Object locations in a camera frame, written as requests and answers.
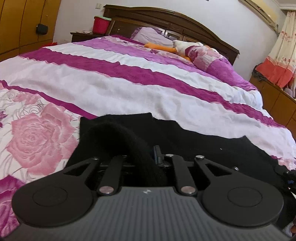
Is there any black knit garment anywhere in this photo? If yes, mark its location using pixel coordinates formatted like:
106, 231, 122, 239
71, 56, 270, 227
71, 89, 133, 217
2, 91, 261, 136
66, 113, 295, 211

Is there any red bucket with green lid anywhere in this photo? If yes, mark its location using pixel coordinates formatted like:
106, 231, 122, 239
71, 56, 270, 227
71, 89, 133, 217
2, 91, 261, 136
92, 16, 111, 35

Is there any purple floral striped duvet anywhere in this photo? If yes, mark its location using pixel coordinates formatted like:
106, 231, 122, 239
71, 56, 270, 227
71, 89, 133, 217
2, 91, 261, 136
1, 35, 295, 240

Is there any wall air conditioner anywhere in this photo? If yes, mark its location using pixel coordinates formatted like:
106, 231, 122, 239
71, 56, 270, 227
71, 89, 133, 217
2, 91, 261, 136
239, 0, 278, 32

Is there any dark wooden nightstand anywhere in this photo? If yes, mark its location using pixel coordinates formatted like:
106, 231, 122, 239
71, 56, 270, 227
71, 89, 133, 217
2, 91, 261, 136
70, 32, 104, 43

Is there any wooden wardrobe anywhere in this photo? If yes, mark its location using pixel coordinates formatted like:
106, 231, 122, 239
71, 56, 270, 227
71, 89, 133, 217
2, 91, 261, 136
0, 0, 61, 61

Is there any cream and coral curtain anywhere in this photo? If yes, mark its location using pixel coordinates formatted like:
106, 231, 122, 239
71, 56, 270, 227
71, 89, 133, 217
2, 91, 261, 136
255, 11, 295, 88

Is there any low wooden cabinet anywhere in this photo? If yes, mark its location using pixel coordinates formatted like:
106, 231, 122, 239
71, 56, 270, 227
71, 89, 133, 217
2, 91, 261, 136
250, 75, 296, 138

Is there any white orange plush duck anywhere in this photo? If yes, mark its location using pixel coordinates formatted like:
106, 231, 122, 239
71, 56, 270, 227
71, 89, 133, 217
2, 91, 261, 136
144, 40, 204, 61

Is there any lilac pillow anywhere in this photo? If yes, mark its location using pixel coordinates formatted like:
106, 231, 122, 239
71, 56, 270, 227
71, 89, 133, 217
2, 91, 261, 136
130, 27, 173, 48

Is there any dark wooden headboard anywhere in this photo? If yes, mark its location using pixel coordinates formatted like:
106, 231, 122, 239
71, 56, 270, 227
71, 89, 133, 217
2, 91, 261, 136
103, 4, 239, 64

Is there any small black hanging pouch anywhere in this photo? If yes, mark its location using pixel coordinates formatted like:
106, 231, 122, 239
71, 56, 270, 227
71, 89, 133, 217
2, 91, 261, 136
36, 24, 48, 35

